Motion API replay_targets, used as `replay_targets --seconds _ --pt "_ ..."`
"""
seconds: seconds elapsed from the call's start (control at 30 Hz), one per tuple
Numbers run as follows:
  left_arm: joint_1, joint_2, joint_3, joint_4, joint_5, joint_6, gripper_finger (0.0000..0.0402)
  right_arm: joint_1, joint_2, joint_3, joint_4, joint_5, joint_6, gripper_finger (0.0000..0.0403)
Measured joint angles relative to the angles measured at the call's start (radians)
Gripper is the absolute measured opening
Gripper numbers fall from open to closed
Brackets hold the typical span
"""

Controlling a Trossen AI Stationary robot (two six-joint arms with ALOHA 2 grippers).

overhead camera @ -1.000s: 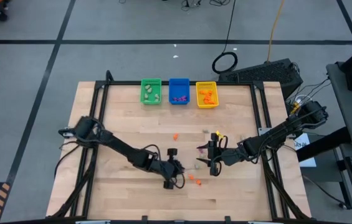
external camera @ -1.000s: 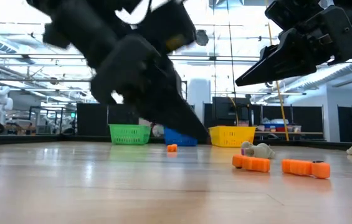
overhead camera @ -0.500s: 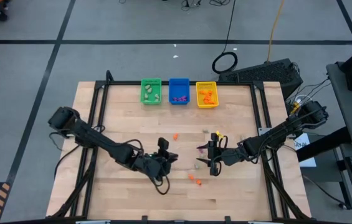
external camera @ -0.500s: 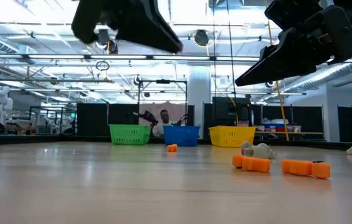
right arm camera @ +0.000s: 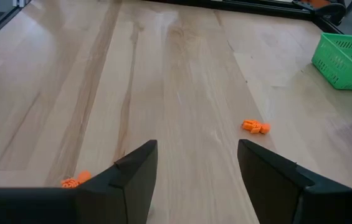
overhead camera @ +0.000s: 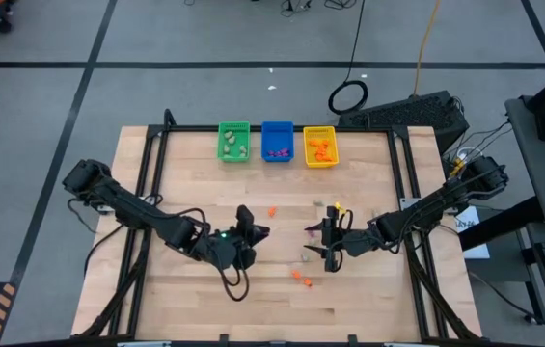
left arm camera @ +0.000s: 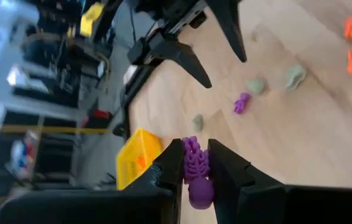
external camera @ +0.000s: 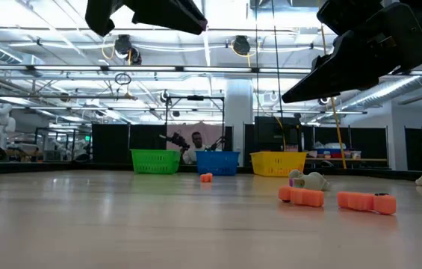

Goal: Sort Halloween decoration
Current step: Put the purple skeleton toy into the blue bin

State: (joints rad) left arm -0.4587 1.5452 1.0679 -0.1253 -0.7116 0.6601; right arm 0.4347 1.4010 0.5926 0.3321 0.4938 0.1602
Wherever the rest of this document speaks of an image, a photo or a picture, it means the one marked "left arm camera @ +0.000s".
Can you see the yellow plastic basket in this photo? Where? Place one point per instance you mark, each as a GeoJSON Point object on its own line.
{"type": "Point", "coordinates": [132, 169]}

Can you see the silver mounting bracket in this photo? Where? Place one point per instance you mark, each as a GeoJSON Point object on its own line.
{"type": "Point", "coordinates": [130, 73]}

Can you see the purple plastic Halloween figure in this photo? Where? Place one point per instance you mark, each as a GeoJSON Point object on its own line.
{"type": "Point", "coordinates": [196, 161]}
{"type": "Point", "coordinates": [241, 102]}

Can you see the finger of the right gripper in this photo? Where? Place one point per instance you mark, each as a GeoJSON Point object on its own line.
{"type": "Point", "coordinates": [230, 21]}
{"type": "Point", "coordinates": [178, 54]}

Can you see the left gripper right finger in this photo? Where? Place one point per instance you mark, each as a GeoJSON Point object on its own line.
{"type": "Point", "coordinates": [241, 193]}

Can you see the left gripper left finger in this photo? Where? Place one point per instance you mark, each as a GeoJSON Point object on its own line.
{"type": "Point", "coordinates": [150, 199]}

